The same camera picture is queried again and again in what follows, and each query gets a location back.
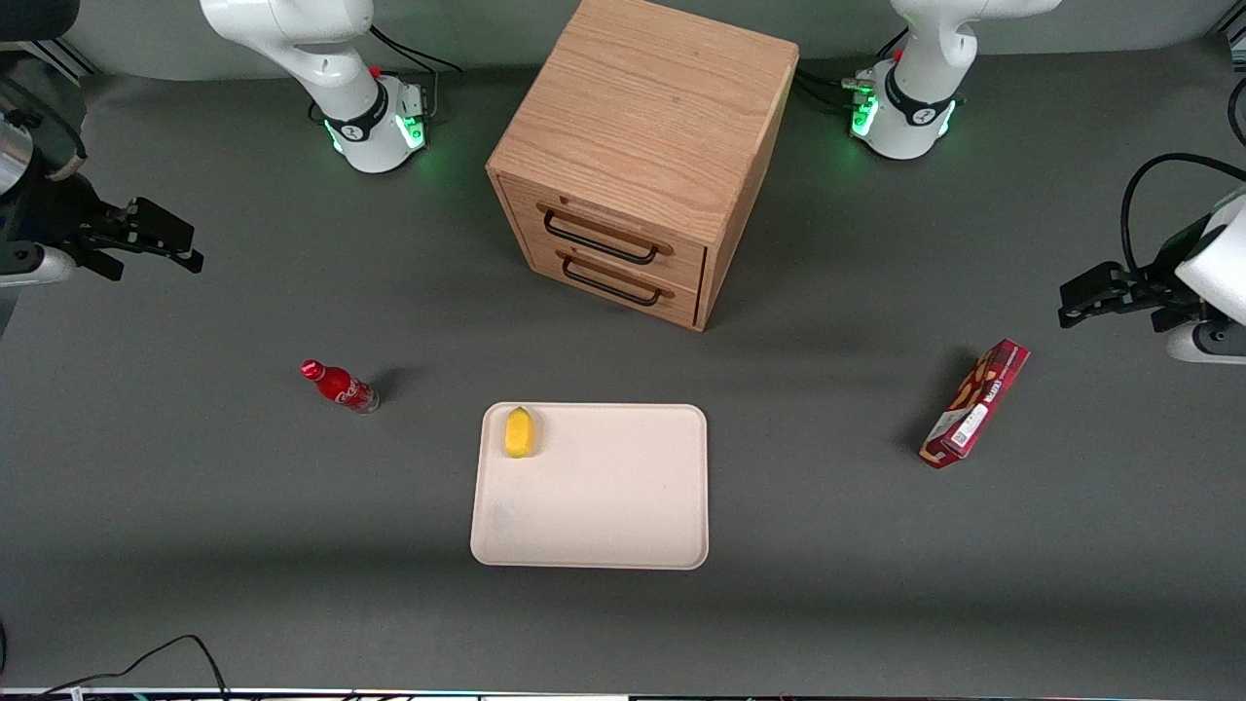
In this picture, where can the red snack box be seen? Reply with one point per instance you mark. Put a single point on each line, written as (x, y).
(976, 404)

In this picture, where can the wooden drawer cabinet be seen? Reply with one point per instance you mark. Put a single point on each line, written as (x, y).
(642, 107)

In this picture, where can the aluminium frame profile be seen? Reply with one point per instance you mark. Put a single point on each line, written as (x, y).
(70, 60)

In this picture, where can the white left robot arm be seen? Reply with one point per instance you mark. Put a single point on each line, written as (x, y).
(920, 107)

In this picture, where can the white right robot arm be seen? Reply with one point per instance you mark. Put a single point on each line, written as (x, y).
(331, 58)

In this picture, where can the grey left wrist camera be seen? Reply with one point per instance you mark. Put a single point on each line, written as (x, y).
(1212, 343)

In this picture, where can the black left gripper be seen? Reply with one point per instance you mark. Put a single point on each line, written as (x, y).
(1165, 276)

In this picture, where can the yellow lemon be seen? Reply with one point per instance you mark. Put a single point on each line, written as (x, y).
(519, 433)

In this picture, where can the red coke bottle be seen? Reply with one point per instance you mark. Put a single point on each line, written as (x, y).
(343, 387)

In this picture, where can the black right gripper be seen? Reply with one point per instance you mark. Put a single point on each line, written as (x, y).
(58, 212)

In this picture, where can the beige plastic tray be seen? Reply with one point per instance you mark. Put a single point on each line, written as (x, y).
(604, 497)

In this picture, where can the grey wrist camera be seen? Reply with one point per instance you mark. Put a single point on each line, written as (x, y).
(1212, 343)
(29, 265)

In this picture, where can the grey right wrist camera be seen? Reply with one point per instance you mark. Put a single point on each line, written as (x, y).
(29, 265)

